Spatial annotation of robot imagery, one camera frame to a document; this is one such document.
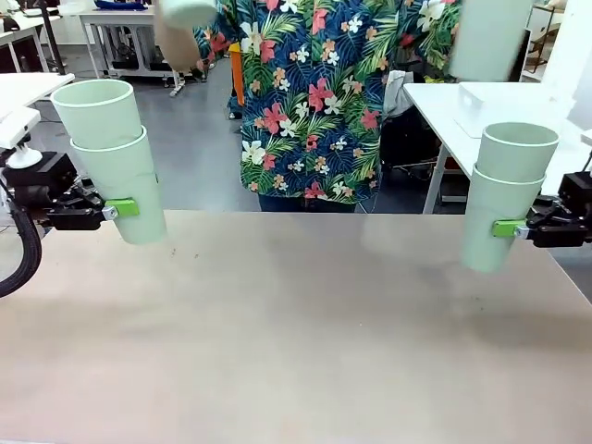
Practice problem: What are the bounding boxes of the black vertical pole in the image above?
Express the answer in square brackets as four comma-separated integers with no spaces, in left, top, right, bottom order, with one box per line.
[39,0,68,75]

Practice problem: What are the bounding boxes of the white plastic storage basket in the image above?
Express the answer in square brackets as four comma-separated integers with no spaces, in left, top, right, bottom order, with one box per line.
[452,80,577,140]

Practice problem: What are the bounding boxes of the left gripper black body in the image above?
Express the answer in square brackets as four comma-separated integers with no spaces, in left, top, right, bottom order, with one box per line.
[0,151,80,219]

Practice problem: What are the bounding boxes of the grey garment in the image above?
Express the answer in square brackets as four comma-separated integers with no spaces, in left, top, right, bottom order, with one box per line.
[383,68,415,117]

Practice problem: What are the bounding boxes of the black computer monitor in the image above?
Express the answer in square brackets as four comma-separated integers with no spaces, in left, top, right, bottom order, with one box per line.
[508,27,532,83]

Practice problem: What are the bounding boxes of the black corrugated cable hose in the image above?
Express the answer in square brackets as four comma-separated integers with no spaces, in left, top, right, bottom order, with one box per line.
[0,178,43,298]

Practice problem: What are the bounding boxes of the white rounded-corner table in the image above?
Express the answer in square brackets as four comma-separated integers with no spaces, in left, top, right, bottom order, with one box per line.
[0,72,76,117]

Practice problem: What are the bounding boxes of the white side table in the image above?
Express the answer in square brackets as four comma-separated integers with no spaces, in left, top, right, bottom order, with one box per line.
[402,81,592,214]

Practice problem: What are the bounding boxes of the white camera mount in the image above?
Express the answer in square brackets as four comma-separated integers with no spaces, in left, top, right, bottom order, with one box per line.
[7,143,43,168]

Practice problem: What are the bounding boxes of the dark blue jeans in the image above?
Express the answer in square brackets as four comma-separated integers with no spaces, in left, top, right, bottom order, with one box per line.
[257,192,357,214]

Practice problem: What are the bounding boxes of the white lab bench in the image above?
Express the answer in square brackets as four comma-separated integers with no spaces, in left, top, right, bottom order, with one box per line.
[0,13,61,73]

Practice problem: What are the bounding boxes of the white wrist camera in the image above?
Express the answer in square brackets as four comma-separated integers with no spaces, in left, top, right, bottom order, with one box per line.
[0,106,42,150]

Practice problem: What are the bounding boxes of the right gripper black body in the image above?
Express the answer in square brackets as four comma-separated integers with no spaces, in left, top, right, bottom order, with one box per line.
[557,171,592,210]

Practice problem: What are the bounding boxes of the person in floral shirt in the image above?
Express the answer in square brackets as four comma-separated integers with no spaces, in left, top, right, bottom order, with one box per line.
[193,0,463,207]

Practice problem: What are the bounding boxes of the white metal-frame desk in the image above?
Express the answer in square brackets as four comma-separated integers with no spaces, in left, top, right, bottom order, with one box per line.
[78,6,186,97]

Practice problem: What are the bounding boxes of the black office chair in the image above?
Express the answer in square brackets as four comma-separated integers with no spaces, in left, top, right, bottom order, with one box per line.
[381,68,445,181]

